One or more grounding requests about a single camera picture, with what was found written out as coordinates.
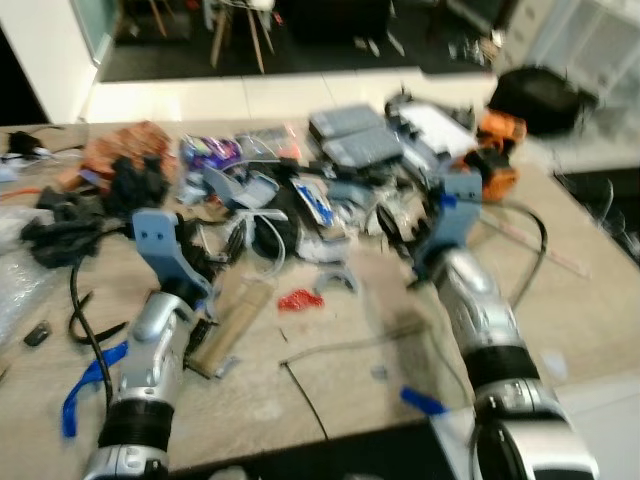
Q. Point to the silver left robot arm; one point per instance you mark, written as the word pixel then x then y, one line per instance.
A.
pixel 150 370

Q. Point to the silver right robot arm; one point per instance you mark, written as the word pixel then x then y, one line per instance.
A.
pixel 480 310

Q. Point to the brown cardboard strip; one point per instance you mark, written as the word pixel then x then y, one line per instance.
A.
pixel 232 325

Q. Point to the grey arched plastic part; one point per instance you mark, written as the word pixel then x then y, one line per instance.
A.
pixel 337 268

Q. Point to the white blue printed packet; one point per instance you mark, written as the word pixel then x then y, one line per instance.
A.
pixel 315 203

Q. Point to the grey plastic case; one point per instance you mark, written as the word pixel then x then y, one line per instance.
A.
pixel 345 120
pixel 360 148

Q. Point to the small red plastic item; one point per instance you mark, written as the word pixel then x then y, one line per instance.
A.
pixel 300 299

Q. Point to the black glove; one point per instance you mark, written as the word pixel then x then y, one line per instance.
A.
pixel 140 185

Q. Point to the orange black power tool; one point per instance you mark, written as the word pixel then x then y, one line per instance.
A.
pixel 500 180

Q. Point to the purple printed packet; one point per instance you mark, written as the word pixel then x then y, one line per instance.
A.
pixel 210 153

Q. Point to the white tray box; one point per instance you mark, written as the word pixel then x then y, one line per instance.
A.
pixel 435 125

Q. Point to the black cloth bundle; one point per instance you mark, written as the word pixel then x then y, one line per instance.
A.
pixel 70 228

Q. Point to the orange mesh bag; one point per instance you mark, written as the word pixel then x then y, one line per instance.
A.
pixel 120 150

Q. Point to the short blue tape piece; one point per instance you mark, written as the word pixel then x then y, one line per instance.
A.
pixel 422 400

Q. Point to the long blue tape strip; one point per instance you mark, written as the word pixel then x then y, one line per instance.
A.
pixel 85 385

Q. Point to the small black plastic block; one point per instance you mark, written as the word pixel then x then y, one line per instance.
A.
pixel 38 334

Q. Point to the black bag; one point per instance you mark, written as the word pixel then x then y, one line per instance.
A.
pixel 540 100

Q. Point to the clear plastic wrap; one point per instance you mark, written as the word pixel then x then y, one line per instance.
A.
pixel 15 290

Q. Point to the wooden leg chair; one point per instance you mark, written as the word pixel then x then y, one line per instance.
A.
pixel 217 35

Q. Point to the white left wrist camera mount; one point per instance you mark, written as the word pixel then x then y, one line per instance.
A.
pixel 160 245

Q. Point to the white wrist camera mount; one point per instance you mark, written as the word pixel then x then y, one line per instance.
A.
pixel 455 210
pixel 160 245

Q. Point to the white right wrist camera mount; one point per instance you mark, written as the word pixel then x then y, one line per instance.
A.
pixel 455 210

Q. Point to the grey plastic bracket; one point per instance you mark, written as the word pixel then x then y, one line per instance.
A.
pixel 235 190

